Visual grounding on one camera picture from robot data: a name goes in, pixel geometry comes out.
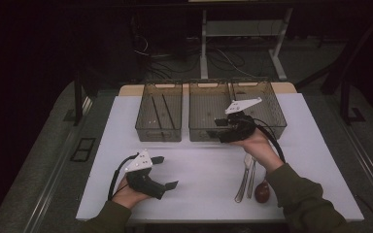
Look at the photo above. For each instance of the dark slanted stand leg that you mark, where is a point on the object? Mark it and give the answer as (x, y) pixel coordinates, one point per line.
(332, 82)

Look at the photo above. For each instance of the brown wooden spoon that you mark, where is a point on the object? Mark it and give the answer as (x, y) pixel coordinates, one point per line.
(262, 192)

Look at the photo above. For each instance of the metal floor rail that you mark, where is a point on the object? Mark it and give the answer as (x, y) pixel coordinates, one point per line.
(55, 181)
(369, 168)

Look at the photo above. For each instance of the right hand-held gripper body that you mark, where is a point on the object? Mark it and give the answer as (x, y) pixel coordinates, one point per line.
(238, 127)

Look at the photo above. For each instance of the smoky clear plastic bin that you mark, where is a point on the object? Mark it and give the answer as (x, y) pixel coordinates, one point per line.
(204, 108)
(145, 111)
(268, 110)

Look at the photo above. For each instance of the person's right hand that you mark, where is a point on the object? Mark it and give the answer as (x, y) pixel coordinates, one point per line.
(260, 147)

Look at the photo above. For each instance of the white table cover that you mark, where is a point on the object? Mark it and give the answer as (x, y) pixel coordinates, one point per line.
(200, 200)

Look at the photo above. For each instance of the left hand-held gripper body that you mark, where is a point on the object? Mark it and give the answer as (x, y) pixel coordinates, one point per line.
(142, 184)

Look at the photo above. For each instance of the person's left hand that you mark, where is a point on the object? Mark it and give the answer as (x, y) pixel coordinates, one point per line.
(126, 197)

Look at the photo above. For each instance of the white metal desk frame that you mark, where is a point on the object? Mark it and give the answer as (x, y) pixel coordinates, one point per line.
(203, 48)

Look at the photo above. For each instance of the black metal stand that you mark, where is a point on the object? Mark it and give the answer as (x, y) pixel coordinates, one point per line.
(345, 100)
(78, 100)

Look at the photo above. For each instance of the silver fork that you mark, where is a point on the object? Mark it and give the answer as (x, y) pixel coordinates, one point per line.
(251, 181)

